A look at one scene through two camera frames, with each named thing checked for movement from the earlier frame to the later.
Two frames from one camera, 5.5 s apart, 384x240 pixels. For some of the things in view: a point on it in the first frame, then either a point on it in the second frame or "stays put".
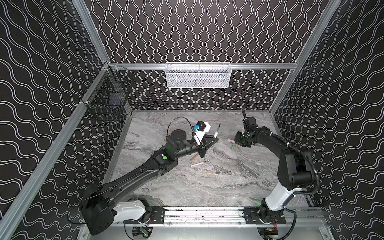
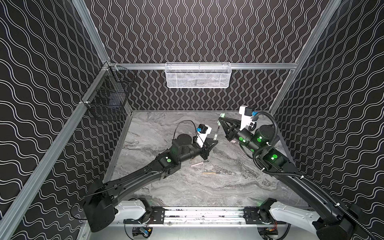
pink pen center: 198,163 stays put
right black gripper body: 244,140 → 233,131
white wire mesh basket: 198,75 stays put
